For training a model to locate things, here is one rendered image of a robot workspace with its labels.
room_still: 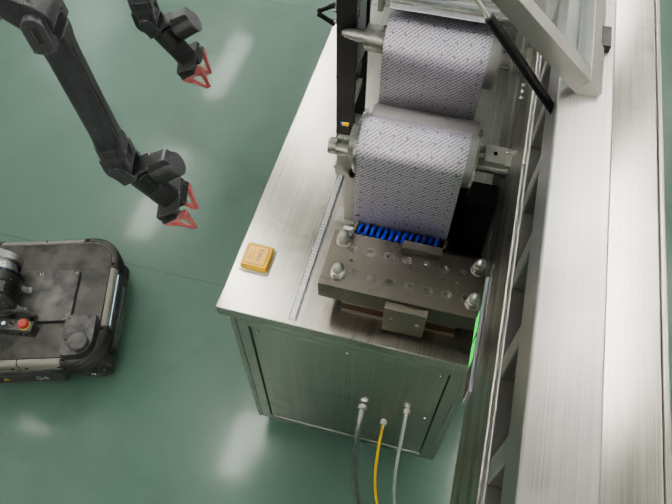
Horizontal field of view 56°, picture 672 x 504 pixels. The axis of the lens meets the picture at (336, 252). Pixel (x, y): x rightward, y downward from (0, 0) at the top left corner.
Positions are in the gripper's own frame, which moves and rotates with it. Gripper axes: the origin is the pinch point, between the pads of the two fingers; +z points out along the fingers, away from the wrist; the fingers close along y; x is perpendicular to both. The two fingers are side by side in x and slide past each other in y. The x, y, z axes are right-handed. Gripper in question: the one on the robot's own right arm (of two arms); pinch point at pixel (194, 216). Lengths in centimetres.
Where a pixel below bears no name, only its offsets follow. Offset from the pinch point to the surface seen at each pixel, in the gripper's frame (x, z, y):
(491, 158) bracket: -71, 12, -6
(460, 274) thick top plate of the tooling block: -54, 34, -18
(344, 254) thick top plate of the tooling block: -31.1, 19.6, -11.7
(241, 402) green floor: 53, 91, -10
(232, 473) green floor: 54, 90, -36
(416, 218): -49, 23, -6
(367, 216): -37.8, 20.1, -2.7
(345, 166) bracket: -37.3, 10.8, 6.8
